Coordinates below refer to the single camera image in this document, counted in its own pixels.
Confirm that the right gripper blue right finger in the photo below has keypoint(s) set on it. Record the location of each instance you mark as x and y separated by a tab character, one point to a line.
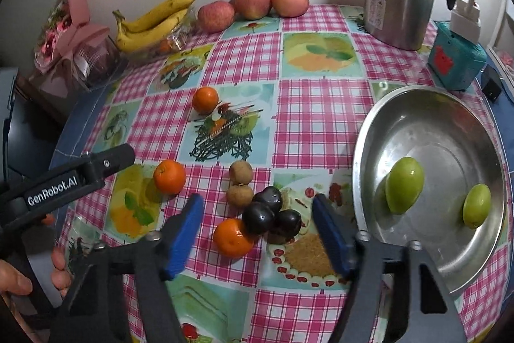
334	231

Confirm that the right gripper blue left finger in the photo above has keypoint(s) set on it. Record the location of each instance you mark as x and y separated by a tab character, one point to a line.
179	234

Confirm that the orange tangerine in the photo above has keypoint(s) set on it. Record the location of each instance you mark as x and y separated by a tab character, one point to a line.
205	100
232	240
169	177

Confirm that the dark plum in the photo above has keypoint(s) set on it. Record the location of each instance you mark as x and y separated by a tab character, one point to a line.
257	218
286	224
271	197

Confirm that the brown kiwi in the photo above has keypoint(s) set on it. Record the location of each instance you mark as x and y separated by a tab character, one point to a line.
240	173
239	196

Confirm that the large green apple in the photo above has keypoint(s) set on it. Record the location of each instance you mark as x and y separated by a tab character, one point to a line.
404	184

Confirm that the small green apple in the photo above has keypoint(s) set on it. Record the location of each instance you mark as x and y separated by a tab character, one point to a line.
477	206

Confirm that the person's left hand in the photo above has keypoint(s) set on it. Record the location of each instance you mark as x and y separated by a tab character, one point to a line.
45	258

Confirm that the blue cloth under tablecloth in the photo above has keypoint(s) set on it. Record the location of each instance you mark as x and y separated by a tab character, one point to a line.
77	137

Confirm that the black chair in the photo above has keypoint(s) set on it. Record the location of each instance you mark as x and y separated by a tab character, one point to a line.
29	131

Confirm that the stainless steel bowl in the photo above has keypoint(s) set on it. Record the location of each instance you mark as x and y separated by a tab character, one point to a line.
456	152

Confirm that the pink flower bouquet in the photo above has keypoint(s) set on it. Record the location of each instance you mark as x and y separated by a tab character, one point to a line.
73	52

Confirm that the lower yellow banana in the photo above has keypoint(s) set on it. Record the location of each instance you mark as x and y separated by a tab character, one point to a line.
128	42

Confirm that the yellow banana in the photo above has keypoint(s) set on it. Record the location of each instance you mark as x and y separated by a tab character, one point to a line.
128	42
155	16

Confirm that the clear plastic fruit container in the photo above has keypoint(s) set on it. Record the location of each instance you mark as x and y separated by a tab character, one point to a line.
174	42

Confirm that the upper yellow banana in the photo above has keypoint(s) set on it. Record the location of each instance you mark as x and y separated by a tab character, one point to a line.
155	16

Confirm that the left red apple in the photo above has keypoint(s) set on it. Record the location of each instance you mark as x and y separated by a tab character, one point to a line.
216	16

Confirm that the red apple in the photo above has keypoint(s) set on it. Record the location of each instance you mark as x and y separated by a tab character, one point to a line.
252	9
216	16
290	8

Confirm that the teal box with red label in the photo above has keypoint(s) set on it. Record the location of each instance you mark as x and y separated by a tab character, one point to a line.
455	60

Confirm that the black power brick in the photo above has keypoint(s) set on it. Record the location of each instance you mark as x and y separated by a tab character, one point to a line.
491	85

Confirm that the middle red apple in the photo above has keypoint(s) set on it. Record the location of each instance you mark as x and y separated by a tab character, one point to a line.
252	9

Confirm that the right red apple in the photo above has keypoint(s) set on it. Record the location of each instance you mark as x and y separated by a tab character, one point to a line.
290	8

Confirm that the white power adapter block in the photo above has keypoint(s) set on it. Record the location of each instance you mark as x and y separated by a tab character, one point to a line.
465	20

